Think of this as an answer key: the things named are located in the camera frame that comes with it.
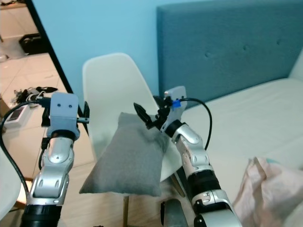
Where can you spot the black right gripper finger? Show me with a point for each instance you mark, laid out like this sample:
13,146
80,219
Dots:
143,116
160,104

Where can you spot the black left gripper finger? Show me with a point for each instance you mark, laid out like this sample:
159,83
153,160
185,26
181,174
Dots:
84,113

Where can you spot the grey fabric pillow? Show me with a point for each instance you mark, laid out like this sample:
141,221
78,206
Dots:
123,158

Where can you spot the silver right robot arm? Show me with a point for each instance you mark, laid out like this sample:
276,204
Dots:
199,161

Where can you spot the white plastic shell chair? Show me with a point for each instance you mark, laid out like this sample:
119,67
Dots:
111,82

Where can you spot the white bed pillow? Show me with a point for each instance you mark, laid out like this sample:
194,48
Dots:
297,71

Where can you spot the blue tape strip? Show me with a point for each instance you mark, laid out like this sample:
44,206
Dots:
176,103

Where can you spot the white flat device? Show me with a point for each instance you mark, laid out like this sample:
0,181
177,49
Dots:
16,113

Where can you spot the black slanted bar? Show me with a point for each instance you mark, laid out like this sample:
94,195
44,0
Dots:
182,198

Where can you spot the white round table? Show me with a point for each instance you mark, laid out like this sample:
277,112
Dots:
9,189

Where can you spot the blue-grey upholstered headboard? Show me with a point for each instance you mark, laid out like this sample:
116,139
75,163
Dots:
227,45

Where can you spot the white mattress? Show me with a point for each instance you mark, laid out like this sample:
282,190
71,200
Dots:
255,118

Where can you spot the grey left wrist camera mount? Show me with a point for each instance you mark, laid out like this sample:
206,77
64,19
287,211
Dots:
64,111

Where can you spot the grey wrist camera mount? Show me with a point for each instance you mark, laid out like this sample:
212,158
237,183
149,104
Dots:
177,97
64,111

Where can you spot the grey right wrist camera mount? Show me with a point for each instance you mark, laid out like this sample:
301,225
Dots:
177,97

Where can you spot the black door frame post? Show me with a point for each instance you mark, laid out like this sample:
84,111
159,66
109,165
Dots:
49,45

